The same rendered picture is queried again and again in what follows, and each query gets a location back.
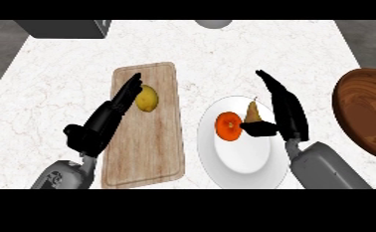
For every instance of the brown pear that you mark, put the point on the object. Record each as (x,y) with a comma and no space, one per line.
(253,113)

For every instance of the white plate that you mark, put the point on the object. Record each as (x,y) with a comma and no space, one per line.
(246,153)

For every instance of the pale wooden cutting board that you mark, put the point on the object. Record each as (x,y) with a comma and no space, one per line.
(145,126)

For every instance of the yellow lemon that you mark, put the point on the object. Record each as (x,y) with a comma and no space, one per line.
(147,99)

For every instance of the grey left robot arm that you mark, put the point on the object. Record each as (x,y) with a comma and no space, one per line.
(67,174)

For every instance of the grey round object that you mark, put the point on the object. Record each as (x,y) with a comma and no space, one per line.
(213,23)

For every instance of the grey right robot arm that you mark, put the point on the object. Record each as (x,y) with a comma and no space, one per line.
(324,166)

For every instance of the dark grey appliance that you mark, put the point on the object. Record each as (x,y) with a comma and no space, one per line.
(67,28)

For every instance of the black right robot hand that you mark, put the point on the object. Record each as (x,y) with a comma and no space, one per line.
(290,113)

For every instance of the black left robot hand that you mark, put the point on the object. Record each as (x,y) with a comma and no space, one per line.
(101,123)

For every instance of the brown wooden bowl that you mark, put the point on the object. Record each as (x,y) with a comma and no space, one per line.
(361,110)

